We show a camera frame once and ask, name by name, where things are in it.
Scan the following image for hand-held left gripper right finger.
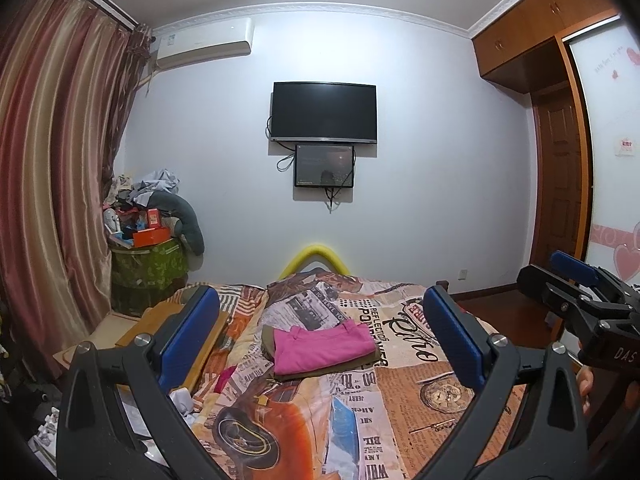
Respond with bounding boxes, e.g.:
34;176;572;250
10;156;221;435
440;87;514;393
415;286;588;480

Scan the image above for orange box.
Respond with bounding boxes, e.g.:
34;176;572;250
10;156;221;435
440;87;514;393
132;226;171;248

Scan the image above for striped red curtain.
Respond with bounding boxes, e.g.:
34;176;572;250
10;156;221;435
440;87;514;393
0;0;153;341

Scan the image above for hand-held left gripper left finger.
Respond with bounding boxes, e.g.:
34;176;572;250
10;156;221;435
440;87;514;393
56;286;226;480

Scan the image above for brown wooden door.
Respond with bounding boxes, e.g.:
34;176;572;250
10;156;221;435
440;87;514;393
532;87;590;266

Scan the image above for small black monitor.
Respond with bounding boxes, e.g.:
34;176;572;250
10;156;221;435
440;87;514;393
294;143;356;189

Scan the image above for white air conditioner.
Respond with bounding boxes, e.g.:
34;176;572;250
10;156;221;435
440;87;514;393
156;17;255;68

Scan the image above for small magenta cloth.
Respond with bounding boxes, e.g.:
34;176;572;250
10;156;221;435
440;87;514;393
215;366;238;393

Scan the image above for person's right hand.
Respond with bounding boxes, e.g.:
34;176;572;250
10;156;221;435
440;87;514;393
578;366;596;415

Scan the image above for grey plush pillow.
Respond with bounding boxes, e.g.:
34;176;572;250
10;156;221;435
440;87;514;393
147;192;206;256

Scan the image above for pile of clothes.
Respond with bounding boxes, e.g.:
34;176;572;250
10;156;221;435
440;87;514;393
102;167;181;221

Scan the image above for olive green pants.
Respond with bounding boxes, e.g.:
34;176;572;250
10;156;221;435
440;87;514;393
261;325;381;378

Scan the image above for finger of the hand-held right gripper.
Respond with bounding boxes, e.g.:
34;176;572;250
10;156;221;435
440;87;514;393
517;265;606;333
550;251;640;306

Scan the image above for crumpled white paper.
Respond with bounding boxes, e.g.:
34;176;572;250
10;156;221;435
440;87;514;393
167;387;201;416

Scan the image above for yellow foam tube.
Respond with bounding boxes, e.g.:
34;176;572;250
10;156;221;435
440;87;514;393
277;244;353;281

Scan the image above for pink pants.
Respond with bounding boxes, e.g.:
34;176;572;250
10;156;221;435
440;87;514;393
272;322;377;377

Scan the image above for wooden overhead cabinet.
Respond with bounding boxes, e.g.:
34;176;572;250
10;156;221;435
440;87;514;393
472;0;618;95

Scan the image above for white sliding wardrobe door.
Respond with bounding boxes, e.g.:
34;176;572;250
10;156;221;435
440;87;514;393
567;15;640;291

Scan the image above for newspaper printed blanket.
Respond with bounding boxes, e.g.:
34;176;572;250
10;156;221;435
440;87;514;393
165;267;531;480

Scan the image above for large black television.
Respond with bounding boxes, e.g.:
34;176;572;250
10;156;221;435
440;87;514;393
271;81;378;145

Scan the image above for bamboo lap desk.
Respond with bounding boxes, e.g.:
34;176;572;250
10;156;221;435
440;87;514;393
115;300;231;391

